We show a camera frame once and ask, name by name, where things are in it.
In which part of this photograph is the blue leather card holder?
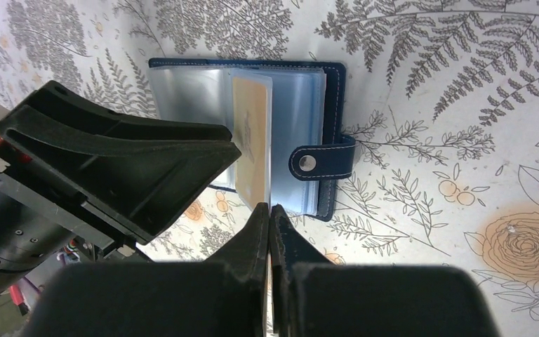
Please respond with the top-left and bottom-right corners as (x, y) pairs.
(148, 58), (356, 222)

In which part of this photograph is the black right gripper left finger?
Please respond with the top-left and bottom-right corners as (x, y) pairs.
(22, 203), (270, 336)

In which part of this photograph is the floral table mat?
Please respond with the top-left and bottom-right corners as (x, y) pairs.
(0, 1), (539, 336)

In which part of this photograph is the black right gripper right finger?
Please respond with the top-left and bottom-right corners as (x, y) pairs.
(269, 205), (499, 336)

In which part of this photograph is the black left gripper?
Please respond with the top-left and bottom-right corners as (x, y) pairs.
(0, 81), (241, 293)

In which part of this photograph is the gold credit card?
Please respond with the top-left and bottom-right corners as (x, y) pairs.
(232, 75), (272, 208)

